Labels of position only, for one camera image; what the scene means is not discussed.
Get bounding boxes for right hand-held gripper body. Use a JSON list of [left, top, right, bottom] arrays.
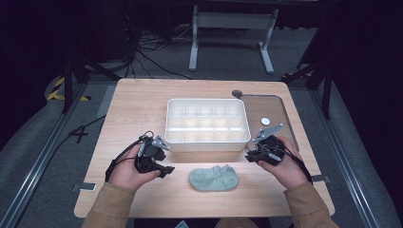
[[252, 123, 286, 166]]

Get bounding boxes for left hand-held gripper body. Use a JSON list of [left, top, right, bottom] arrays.
[[134, 131, 171, 175]]

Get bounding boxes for pale green sock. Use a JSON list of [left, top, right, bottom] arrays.
[[188, 163, 240, 193]]

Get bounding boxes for white compartment storage box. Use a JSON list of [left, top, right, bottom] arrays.
[[163, 98, 252, 153]]

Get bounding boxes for person's right hand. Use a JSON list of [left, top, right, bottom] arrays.
[[257, 136, 310, 190]]

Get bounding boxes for person's left hand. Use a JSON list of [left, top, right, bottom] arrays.
[[107, 143, 162, 192]]

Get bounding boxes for clear plastic box lid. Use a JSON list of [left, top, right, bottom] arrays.
[[239, 93, 300, 154]]

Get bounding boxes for grey tape piece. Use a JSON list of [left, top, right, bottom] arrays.
[[311, 174, 331, 184], [71, 181, 97, 193]]

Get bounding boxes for person's tan clothing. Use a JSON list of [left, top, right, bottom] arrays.
[[214, 218, 259, 228]]

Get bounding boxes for grey flat floor strip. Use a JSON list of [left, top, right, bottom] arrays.
[[96, 84, 117, 119]]

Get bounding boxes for black tripod stand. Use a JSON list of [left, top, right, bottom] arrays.
[[61, 53, 122, 115], [280, 60, 335, 121]]

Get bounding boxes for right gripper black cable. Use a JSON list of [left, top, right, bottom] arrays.
[[267, 143, 315, 185]]

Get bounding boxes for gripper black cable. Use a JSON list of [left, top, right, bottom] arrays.
[[267, 143, 315, 185], [105, 135, 150, 183]]

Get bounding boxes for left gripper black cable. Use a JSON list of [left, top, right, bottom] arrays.
[[105, 135, 150, 183]]

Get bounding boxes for grey metal floor rail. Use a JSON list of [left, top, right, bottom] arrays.
[[0, 83, 89, 228], [307, 89, 382, 228]]

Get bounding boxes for black floor cables bundle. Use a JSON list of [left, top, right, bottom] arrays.
[[125, 27, 193, 81]]

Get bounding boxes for white metal stand frame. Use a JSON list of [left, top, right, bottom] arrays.
[[188, 4, 280, 75]]

